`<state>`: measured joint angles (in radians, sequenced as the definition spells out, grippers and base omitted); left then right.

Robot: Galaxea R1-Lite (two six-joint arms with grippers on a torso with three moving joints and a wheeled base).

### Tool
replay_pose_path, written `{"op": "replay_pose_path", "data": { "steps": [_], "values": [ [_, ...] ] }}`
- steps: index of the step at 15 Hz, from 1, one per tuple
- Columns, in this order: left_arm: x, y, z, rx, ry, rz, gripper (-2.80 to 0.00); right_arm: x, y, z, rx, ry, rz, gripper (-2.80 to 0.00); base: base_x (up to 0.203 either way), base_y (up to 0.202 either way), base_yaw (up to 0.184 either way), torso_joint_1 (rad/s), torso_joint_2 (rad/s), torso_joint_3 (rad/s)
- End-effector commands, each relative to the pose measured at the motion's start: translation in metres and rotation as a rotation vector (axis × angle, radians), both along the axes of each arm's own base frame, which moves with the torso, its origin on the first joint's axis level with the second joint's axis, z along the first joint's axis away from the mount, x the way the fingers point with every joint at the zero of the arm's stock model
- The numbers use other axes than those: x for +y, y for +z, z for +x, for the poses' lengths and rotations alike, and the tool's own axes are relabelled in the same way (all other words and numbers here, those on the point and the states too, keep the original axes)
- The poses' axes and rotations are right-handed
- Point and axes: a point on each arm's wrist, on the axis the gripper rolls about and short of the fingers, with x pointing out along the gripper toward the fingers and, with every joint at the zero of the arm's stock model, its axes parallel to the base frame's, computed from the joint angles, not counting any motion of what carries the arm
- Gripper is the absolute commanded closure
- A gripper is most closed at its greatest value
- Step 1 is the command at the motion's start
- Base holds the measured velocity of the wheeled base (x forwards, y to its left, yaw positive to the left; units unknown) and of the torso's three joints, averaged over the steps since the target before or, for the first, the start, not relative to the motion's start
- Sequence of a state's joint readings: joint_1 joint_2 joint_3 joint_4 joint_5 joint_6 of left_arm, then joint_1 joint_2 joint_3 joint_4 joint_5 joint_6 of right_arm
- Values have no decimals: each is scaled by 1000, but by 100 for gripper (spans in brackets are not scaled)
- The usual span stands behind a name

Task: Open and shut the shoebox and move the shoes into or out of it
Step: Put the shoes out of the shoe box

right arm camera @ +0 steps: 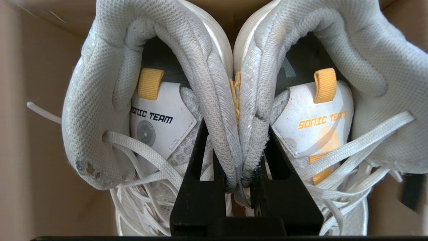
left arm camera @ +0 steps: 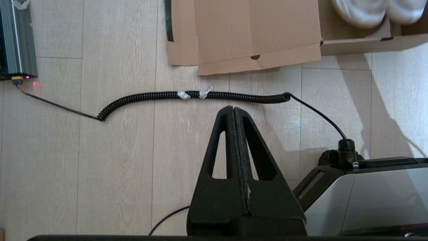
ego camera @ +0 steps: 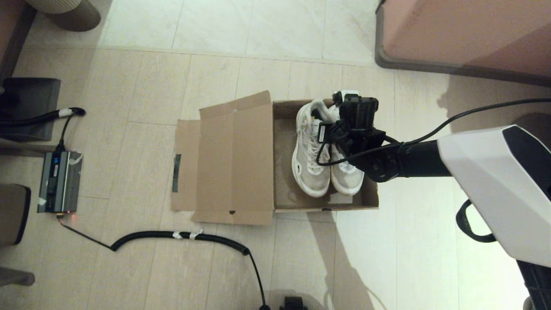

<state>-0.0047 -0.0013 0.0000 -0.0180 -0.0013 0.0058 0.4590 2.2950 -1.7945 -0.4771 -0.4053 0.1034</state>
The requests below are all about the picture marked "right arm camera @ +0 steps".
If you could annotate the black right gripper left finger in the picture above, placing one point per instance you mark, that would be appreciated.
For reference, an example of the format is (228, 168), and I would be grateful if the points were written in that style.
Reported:
(194, 204)

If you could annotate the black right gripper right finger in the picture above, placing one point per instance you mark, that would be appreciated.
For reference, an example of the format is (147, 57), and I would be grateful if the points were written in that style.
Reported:
(287, 207)

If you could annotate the white sneaker black logo print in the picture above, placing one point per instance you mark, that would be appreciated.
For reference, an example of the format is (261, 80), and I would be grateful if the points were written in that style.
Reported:
(100, 100)

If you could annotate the brown cardboard shoe box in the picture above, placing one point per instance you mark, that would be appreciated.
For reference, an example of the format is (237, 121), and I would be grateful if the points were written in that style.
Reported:
(30, 167)

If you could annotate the white sneaker orange logo print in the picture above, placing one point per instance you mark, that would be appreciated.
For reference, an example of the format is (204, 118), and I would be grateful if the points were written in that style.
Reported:
(384, 67)

